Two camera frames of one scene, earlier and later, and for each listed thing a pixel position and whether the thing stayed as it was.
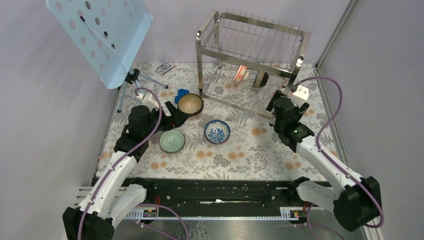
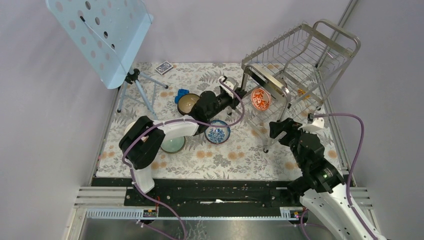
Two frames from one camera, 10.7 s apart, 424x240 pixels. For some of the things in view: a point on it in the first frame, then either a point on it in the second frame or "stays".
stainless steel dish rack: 244,62 → 292,75
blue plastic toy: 181,92 stays
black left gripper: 177,118 → 234,101
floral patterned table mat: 231,133 stays
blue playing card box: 164,67 stays
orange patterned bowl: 240,73 → 261,99
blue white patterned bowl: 217,131 stays
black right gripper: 300,111 → 287,124
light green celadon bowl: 172,141 stays
